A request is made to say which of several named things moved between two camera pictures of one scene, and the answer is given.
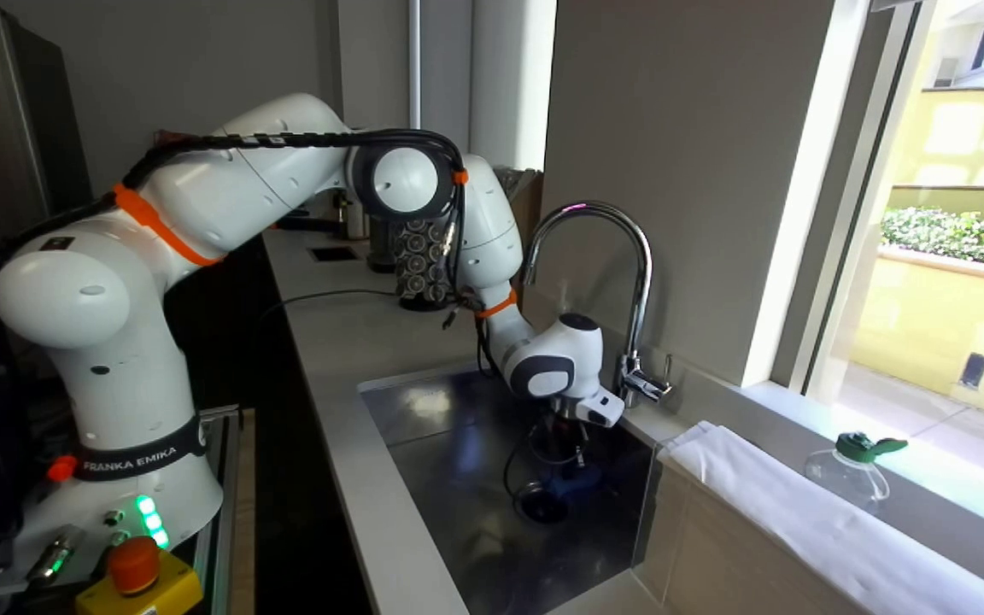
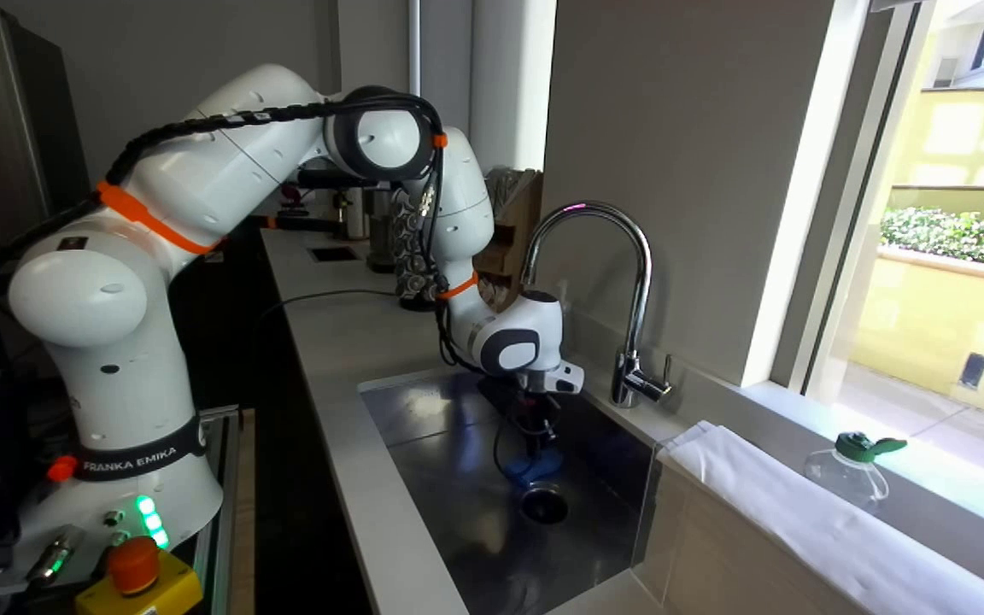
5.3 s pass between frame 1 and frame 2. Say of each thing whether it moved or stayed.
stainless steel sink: stayed
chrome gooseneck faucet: stayed
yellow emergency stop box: stayed
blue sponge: moved
